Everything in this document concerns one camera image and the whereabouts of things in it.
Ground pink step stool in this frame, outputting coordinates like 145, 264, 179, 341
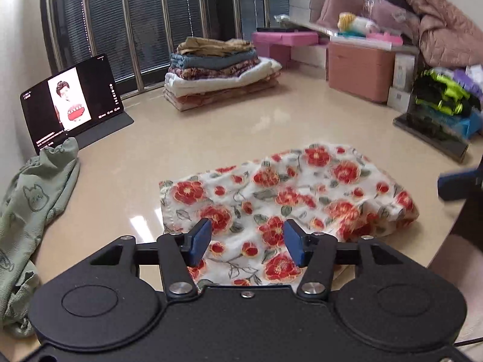
251, 28, 329, 61

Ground small pink case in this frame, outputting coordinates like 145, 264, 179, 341
366, 32, 402, 46

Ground black tablet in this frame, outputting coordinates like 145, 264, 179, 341
20, 53, 125, 155

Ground stack of folded clothes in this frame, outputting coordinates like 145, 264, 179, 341
163, 37, 283, 112

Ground red floral dress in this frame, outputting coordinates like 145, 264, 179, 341
158, 143, 420, 287

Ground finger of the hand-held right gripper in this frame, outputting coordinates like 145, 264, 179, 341
437, 166, 483, 202

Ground yellow and white plush toy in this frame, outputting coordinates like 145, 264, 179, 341
337, 12, 380, 34

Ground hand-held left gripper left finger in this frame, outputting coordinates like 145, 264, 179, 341
88, 218, 213, 303

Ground blue box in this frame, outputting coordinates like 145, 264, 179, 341
449, 115, 483, 140

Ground neon green and black garment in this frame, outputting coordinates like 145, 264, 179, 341
413, 67, 481, 117

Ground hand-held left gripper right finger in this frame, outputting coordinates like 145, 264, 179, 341
284, 219, 411, 303

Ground black smartphone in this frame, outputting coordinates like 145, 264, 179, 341
392, 113, 470, 164

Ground salmon pink storage box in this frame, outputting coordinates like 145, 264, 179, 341
328, 41, 396, 103

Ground dark grey tablet cover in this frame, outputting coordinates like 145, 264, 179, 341
66, 111, 135, 149

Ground metal window railing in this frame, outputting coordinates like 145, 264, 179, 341
40, 0, 291, 97

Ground pink paper bag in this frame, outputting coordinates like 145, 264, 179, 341
315, 0, 378, 27

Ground small white cartons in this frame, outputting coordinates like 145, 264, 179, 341
387, 53, 416, 112

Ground green printed garment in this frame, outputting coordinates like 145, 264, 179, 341
0, 137, 81, 339

